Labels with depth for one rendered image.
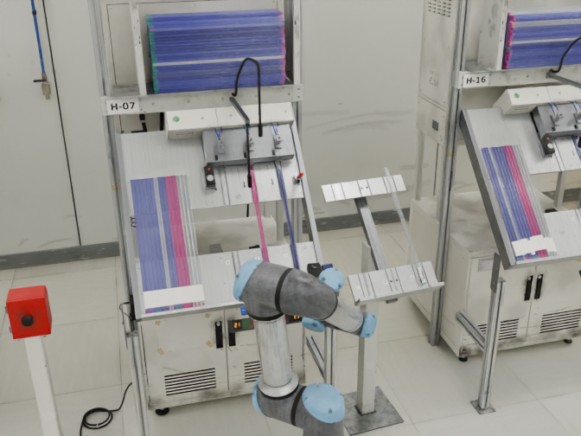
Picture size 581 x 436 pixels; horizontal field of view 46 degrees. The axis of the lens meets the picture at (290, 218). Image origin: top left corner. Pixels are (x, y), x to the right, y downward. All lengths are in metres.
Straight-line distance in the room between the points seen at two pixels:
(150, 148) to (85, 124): 1.59
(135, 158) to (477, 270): 1.57
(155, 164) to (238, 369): 0.98
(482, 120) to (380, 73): 1.50
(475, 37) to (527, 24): 0.24
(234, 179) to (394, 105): 2.12
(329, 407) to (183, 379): 1.21
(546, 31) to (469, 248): 0.97
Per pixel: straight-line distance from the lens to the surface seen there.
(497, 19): 3.02
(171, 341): 2.90
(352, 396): 3.19
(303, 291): 1.68
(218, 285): 2.50
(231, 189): 2.62
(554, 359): 3.63
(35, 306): 2.58
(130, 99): 2.66
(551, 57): 3.17
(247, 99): 2.71
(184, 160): 2.65
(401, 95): 4.57
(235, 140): 2.63
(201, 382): 3.05
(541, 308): 3.49
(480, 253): 3.15
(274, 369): 1.91
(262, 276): 1.71
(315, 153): 4.47
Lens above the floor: 2.01
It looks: 24 degrees down
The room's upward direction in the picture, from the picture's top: 1 degrees counter-clockwise
